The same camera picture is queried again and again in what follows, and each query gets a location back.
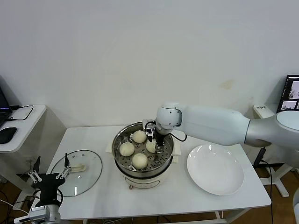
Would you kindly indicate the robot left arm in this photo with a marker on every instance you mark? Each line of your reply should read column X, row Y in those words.
column 46, row 213

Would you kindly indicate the white side table with mouse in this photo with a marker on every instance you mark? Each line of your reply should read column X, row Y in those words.
column 28, row 130

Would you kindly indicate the white steamed baozi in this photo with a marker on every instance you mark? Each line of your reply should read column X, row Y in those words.
column 139, row 136
column 140, row 161
column 126, row 149
column 150, row 147

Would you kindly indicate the white wall socket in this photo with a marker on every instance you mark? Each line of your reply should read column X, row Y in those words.
column 30, row 160

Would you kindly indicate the dark laptop showing camera views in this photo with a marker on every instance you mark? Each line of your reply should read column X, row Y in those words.
column 290, row 93

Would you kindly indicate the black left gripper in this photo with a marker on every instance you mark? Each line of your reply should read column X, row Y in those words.
column 49, row 186

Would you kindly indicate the cream electric cooker pot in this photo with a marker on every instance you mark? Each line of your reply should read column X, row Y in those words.
column 142, row 180

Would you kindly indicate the white side table with label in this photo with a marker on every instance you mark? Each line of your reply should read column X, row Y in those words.
column 265, row 113

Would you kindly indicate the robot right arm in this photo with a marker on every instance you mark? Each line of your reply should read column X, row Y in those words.
column 210, row 123

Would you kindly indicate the black laptop with purple screen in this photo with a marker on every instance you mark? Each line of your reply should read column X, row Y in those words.
column 3, row 105

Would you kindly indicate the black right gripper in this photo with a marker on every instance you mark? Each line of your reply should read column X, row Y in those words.
column 160, row 140

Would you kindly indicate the white table frame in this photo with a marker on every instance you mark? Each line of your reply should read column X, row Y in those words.
column 218, row 215

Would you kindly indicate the white round plate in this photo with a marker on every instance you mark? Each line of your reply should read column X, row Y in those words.
column 215, row 170

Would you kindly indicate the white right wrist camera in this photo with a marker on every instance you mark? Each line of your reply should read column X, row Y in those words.
column 149, row 127

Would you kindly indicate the stainless steel steamer basket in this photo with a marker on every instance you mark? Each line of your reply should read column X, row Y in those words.
column 163, row 161

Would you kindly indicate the black computer mouse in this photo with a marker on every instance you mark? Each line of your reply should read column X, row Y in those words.
column 8, row 135

